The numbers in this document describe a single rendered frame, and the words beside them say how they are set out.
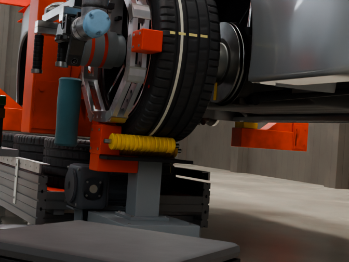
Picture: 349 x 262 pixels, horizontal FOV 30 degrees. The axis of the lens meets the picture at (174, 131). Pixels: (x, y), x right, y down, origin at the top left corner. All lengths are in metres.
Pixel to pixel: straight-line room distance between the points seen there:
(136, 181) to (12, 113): 2.36
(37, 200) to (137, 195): 0.59
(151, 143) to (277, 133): 3.33
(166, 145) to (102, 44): 0.43
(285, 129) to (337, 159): 4.31
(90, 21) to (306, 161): 9.35
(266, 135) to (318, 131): 5.30
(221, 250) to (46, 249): 0.32
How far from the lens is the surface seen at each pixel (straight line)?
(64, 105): 2.49
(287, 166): 11.60
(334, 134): 10.04
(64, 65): 2.21
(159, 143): 2.37
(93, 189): 2.62
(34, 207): 2.92
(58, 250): 1.08
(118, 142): 2.31
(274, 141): 5.60
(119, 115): 2.33
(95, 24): 1.90
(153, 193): 2.48
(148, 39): 2.14
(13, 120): 4.71
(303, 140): 5.77
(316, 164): 10.83
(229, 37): 2.54
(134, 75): 2.20
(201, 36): 2.26
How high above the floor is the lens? 0.53
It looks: 1 degrees up
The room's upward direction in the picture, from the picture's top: 4 degrees clockwise
